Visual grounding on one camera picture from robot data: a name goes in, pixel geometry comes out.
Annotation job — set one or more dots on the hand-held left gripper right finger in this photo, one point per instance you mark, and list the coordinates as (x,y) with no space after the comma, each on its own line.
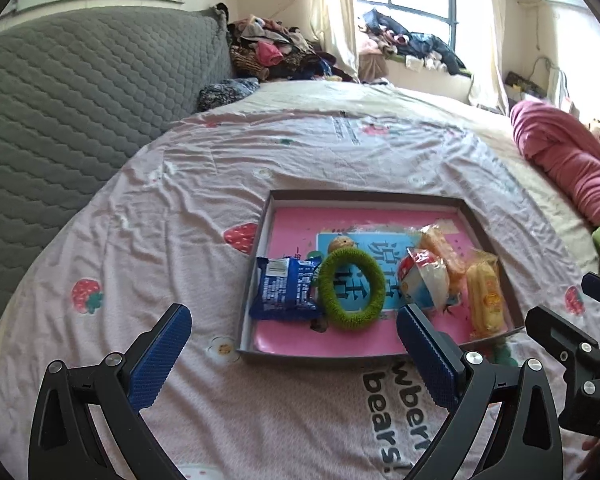
(427,357)

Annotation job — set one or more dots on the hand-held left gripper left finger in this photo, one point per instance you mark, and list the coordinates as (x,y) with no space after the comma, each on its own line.
(160,355)

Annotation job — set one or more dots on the red and white snack packet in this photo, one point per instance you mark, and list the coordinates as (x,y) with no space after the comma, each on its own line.
(425,280)

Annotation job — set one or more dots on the yellow snack packet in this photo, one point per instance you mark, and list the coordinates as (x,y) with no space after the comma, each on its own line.
(485,295)

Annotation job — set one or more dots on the dark grey shallow box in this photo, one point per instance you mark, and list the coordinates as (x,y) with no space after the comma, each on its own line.
(330,358)

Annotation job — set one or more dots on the orange cracker packet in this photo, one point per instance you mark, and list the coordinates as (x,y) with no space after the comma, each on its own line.
(445,255)

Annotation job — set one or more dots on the blue snack packet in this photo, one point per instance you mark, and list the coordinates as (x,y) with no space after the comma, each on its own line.
(285,290)

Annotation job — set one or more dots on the person's right hand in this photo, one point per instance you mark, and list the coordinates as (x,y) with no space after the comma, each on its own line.
(592,455)

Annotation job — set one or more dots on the pink duvet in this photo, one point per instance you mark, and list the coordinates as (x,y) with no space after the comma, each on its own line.
(555,150)

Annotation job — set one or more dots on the pink book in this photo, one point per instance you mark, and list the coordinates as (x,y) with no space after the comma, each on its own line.
(290,225)

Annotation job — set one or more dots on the cluttered side table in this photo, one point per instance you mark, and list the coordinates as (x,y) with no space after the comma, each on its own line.
(530,87)

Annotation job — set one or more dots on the grey quilted headboard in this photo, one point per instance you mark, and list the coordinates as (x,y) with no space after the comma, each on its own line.
(55,110)

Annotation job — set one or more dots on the dark patterned cloth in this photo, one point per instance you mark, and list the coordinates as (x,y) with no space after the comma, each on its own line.
(225,92)

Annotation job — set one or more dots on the cream curtain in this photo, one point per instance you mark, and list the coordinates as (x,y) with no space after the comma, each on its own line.
(490,35)
(332,10)

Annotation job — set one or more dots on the brown cloth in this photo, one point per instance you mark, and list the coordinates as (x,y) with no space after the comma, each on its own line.
(372,67)

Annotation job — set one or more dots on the clothes heap on windowsill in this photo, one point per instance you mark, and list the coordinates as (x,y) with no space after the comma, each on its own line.
(420,42)

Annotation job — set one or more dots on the pile of mixed clothes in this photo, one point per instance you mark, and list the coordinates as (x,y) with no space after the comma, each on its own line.
(280,55)

